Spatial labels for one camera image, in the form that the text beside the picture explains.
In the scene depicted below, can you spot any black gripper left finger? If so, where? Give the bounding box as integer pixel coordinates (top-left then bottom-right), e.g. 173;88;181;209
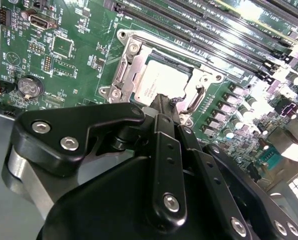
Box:
3;93;189;227

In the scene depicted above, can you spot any silver CPU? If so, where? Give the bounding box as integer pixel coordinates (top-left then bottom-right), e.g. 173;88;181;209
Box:
135;59;198;105

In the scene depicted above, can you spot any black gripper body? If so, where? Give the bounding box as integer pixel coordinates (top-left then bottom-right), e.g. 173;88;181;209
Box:
37;156;231;240

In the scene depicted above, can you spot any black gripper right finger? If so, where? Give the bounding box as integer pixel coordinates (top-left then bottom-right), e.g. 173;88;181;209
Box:
168;97;298;240

